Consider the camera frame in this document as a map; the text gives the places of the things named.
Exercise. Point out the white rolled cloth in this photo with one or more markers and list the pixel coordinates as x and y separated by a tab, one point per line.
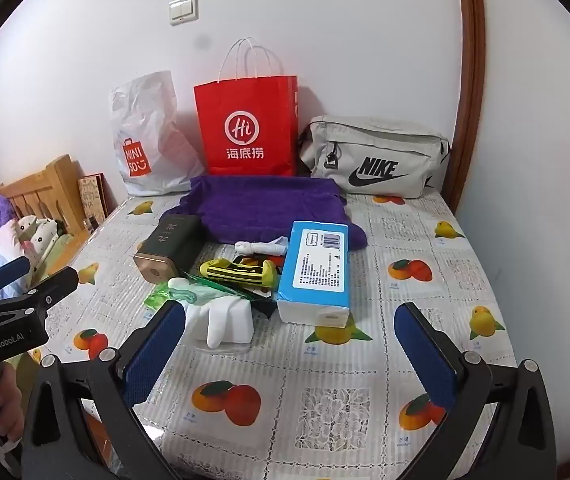
262	247

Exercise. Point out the brown patterned book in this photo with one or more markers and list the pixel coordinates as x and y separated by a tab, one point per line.
92	195

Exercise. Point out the dark green box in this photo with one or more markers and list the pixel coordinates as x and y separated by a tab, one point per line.
170	240

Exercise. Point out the white sponge block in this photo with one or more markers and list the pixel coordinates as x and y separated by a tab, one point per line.
235	320

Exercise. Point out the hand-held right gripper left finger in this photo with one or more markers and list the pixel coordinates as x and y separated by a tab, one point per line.
157	345

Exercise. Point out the person's left hand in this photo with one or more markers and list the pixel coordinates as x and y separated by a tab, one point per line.
7	400

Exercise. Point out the yellow black cloth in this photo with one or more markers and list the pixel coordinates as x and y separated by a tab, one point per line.
237	272

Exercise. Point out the white plastic shopping bag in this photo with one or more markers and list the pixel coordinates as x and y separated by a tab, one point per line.
150	125

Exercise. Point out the dotted pillow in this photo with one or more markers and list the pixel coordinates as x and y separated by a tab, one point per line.
40	232

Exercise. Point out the purple towel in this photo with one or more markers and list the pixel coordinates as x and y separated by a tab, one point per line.
265	205

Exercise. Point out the white light switch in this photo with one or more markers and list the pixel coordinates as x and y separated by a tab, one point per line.
183	8

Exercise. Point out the grey waist bag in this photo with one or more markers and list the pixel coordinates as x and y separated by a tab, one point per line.
390	145

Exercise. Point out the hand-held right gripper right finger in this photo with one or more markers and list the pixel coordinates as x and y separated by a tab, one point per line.
425	355

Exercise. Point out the mint green white packet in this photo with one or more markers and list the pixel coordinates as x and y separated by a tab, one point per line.
192	290

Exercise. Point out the wooden door frame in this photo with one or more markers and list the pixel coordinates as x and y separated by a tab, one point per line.
470	85

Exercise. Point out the fruit printed tablecloth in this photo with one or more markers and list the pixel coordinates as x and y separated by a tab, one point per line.
315	385

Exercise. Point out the red paper shopping bag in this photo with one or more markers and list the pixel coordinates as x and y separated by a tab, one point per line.
265	110

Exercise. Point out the white foam piece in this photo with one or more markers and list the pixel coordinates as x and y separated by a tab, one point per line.
200	325

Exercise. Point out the green packet in mesh pouch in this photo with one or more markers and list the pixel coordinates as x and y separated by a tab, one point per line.
157	300

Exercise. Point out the blue tissue pack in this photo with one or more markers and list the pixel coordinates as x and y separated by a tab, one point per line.
315	270

